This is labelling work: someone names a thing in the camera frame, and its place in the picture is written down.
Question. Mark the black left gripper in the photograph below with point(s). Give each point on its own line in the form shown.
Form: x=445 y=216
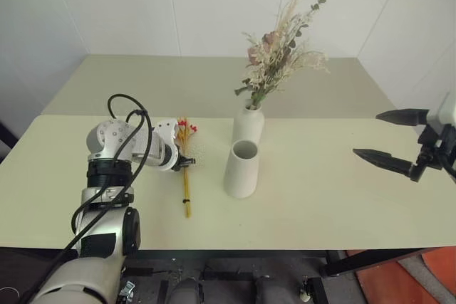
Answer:
x=178 y=164

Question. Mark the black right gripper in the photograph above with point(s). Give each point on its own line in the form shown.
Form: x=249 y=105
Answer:
x=432 y=151

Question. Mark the yellow dried bouquet red flowers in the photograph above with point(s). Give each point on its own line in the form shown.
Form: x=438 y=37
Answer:
x=186 y=183

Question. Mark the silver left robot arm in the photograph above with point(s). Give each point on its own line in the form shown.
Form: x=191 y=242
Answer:
x=107 y=233

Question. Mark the pale dried flower bouquet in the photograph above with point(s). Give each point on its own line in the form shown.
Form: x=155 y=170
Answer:
x=274 y=58

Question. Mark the white tapered vase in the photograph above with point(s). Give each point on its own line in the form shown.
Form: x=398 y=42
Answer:
x=241 y=172

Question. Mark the white bottle-shaped vase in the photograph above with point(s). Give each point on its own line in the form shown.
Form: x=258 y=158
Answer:
x=248 y=124

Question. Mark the small white caster wheel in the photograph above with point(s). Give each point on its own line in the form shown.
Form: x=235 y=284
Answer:
x=304 y=295

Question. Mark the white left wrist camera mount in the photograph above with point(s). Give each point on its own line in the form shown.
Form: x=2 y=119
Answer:
x=167 y=131

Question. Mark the black metal table frame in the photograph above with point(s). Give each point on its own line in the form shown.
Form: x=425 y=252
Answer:
x=356 y=259

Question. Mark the dark object at wall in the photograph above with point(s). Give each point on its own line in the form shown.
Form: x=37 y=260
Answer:
x=7 y=140

